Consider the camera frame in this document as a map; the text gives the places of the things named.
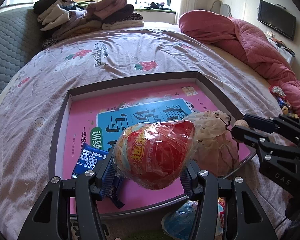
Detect flat screen television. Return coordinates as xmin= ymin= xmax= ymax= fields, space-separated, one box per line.
xmin=257 ymin=0 xmax=297 ymax=41

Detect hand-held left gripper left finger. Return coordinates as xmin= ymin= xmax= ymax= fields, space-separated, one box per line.
xmin=17 ymin=152 xmax=115 ymax=240

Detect small red toy egg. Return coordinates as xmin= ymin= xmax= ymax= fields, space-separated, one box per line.
xmin=112 ymin=120 xmax=197 ymax=190

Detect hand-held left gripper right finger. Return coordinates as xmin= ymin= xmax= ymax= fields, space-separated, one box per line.
xmin=180 ymin=161 xmax=278 ymax=240

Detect green sill cushion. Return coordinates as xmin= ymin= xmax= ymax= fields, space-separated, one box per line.
xmin=134 ymin=8 xmax=177 ymax=14

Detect beige drawstring pouch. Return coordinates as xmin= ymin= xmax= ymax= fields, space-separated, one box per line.
xmin=181 ymin=110 xmax=240 ymax=177

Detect small blue brown toy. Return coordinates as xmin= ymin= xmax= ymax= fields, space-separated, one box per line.
xmin=277 ymin=97 xmax=299 ymax=118

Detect blue snack packet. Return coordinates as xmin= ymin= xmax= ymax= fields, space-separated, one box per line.
xmin=71 ymin=142 xmax=125 ymax=209

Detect shallow grey cardboard box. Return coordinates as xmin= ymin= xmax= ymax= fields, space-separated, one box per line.
xmin=48 ymin=71 xmax=255 ymax=218

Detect white cabinet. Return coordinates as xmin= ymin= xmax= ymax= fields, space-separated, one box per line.
xmin=266 ymin=30 xmax=295 ymax=64

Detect dark clothes on sill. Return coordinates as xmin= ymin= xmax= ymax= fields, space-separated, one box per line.
xmin=144 ymin=2 xmax=172 ymax=10

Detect walnut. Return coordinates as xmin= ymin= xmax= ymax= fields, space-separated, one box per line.
xmin=234 ymin=120 xmax=249 ymax=132

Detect pink quilt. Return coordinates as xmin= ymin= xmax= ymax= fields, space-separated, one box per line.
xmin=178 ymin=10 xmax=300 ymax=122

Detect grey quilted headboard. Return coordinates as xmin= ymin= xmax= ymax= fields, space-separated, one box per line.
xmin=0 ymin=7 xmax=47 ymax=108

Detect pink and blue book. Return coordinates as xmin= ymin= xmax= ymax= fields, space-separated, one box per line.
xmin=62 ymin=81 xmax=252 ymax=214

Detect large red blue toy egg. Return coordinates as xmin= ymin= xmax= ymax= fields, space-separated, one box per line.
xmin=161 ymin=197 xmax=225 ymax=240

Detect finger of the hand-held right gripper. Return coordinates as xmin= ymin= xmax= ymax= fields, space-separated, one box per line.
xmin=242 ymin=113 xmax=300 ymax=140
xmin=231 ymin=126 xmax=300 ymax=160

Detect red white candy wrapper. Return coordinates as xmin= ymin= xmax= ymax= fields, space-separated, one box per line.
xmin=269 ymin=86 xmax=287 ymax=98

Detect pile of folded clothes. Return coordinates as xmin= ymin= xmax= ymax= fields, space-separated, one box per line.
xmin=34 ymin=0 xmax=145 ymax=50

